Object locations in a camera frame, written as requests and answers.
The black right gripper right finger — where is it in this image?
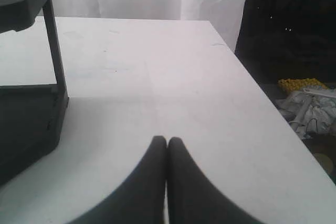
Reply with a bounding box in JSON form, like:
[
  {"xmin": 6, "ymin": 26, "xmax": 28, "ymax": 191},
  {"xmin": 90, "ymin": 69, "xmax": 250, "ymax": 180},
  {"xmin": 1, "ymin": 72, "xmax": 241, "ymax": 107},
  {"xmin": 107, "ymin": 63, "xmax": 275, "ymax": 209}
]
[{"xmin": 166, "ymin": 137, "xmax": 261, "ymax": 223}]

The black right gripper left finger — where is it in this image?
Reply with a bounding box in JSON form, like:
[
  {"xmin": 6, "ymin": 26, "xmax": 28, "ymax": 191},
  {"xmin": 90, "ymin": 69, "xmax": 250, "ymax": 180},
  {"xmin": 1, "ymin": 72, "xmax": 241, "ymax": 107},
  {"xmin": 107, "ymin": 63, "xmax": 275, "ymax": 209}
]
[{"xmin": 71, "ymin": 136, "xmax": 167, "ymax": 223}]

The black two-tier shelf rack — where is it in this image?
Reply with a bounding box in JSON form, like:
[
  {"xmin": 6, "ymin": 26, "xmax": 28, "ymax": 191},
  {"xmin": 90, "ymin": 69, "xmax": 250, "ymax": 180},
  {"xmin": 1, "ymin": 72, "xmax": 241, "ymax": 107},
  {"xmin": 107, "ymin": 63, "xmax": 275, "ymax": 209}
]
[{"xmin": 0, "ymin": 0, "xmax": 70, "ymax": 187}]

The white crumpled plastic pile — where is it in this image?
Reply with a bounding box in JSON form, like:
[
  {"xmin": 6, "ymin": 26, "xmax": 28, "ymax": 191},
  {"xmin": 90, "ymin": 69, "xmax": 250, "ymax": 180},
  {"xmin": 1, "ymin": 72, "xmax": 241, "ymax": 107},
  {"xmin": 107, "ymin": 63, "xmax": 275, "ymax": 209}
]
[{"xmin": 276, "ymin": 86, "xmax": 335, "ymax": 140}]

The yellow knitted cloth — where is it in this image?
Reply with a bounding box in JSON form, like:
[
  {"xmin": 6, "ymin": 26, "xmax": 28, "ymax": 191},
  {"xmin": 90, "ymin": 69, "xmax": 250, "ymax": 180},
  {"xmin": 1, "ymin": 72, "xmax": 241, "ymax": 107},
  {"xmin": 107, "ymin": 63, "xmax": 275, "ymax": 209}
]
[{"xmin": 278, "ymin": 78, "xmax": 328, "ymax": 94}]

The black cloth backdrop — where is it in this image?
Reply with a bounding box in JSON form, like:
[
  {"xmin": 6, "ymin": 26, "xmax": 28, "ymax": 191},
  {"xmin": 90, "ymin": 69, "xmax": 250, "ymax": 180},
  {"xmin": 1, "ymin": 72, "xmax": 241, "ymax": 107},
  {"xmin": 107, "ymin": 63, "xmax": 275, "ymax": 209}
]
[{"xmin": 235, "ymin": 0, "xmax": 335, "ymax": 84}]

